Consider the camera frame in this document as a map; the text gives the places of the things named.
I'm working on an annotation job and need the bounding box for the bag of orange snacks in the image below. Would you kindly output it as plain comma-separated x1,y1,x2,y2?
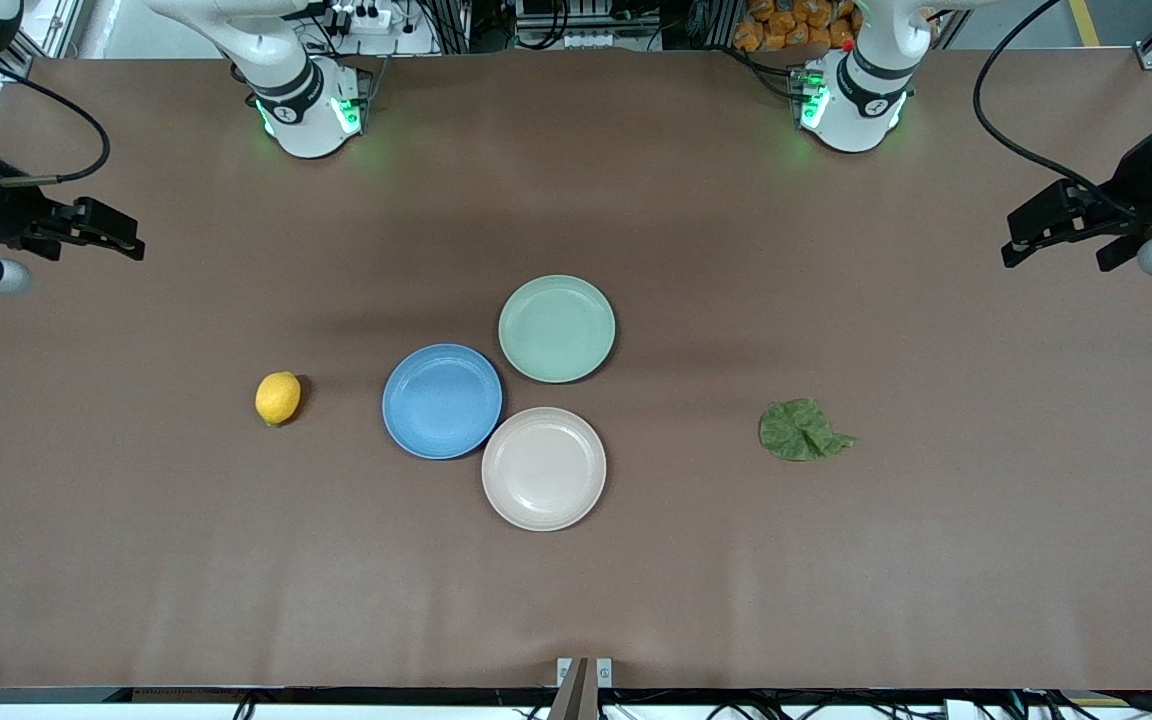
733,0,862,53

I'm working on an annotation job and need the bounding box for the black aluminium frame profile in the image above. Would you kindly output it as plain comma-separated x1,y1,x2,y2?
416,0,479,53

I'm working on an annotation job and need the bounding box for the beige plate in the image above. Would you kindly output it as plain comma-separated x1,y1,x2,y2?
481,407,608,532

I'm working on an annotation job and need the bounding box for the green plate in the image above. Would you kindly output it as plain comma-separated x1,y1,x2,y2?
498,275,617,384

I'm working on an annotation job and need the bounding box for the metal table edge bracket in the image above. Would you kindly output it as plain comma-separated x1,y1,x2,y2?
556,657,614,690

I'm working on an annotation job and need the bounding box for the blue plate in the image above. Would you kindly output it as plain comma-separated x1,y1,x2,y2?
382,344,504,461

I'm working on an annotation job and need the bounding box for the white power strip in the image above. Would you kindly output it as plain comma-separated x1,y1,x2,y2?
331,0,400,33

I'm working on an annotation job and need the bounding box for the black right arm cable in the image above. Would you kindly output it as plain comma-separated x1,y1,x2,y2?
0,58,112,189

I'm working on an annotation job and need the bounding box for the green lettuce leaf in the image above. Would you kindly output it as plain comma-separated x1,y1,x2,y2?
758,398,857,463

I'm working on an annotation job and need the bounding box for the yellow lemon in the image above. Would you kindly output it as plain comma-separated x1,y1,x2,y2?
255,371,303,428

